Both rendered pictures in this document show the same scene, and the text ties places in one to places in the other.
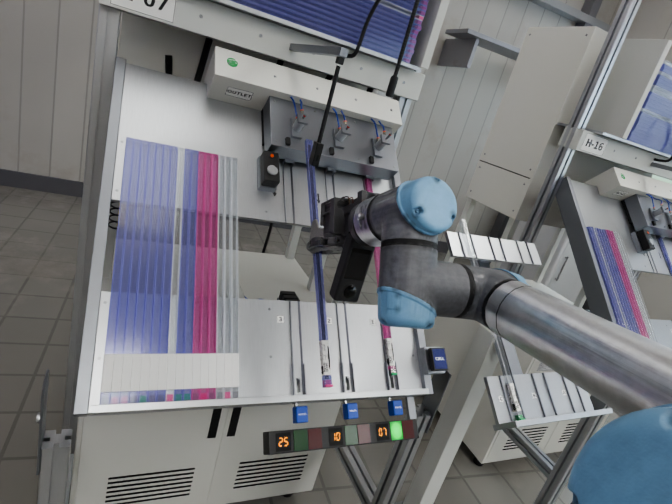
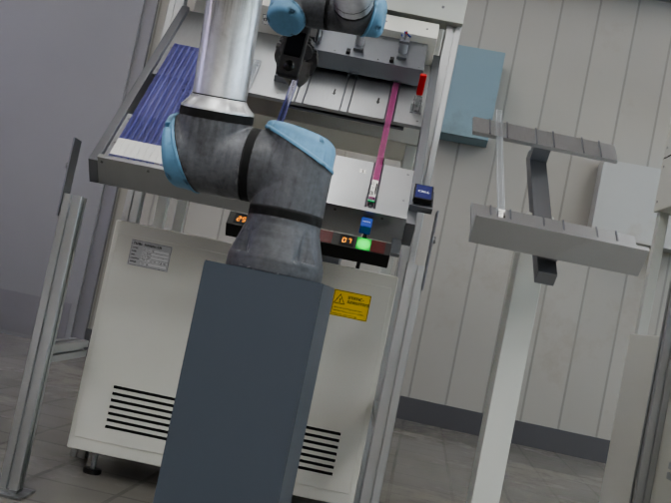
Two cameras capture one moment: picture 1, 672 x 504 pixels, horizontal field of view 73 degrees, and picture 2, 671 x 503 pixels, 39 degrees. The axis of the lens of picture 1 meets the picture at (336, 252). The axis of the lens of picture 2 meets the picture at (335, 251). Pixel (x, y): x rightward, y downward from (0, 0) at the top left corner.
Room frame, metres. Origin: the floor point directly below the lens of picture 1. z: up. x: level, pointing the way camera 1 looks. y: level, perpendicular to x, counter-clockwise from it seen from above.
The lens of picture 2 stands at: (-0.90, -1.16, 0.52)
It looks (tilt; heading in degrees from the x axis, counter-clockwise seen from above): 3 degrees up; 30
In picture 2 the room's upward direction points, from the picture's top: 12 degrees clockwise
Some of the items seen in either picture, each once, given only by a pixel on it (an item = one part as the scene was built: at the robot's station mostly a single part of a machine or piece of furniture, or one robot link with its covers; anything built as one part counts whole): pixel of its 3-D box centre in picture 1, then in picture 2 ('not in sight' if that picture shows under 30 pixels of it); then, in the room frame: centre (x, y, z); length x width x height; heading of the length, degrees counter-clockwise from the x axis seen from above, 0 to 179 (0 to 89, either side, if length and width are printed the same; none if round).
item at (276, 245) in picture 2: not in sight; (280, 243); (0.33, -0.34, 0.60); 0.15 x 0.15 x 0.10
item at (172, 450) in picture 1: (203, 369); (246, 365); (1.27, 0.32, 0.31); 0.70 x 0.65 x 0.62; 119
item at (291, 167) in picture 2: not in sight; (291, 169); (0.33, -0.33, 0.72); 0.13 x 0.12 x 0.14; 113
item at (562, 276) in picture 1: (559, 236); not in sight; (4.11, -1.92, 0.62); 0.66 x 0.53 x 1.24; 24
